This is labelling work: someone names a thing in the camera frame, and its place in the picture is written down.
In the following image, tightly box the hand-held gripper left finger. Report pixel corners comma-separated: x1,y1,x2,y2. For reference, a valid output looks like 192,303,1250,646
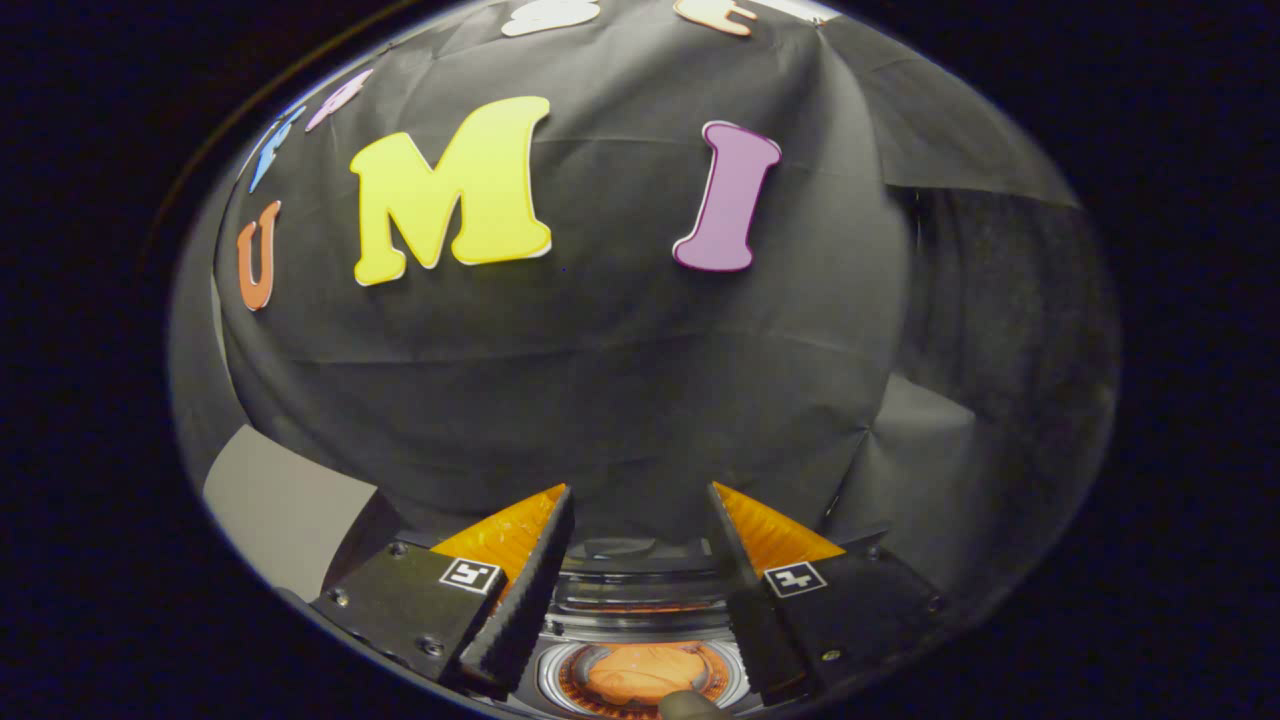
310,484,576,701

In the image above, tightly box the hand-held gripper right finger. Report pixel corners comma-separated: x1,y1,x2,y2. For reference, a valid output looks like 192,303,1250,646
706,481,947,707

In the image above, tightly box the dark grey washing machine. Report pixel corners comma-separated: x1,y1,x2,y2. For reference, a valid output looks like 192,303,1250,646
520,535,773,720

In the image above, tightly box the orange polo shirt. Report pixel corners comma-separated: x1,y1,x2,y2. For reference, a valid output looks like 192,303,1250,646
585,642,713,707

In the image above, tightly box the grey cabinet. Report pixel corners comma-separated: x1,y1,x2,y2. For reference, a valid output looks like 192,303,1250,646
203,425,403,602

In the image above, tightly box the black backdrop cloth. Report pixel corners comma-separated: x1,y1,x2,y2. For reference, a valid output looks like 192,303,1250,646
168,0,1119,611

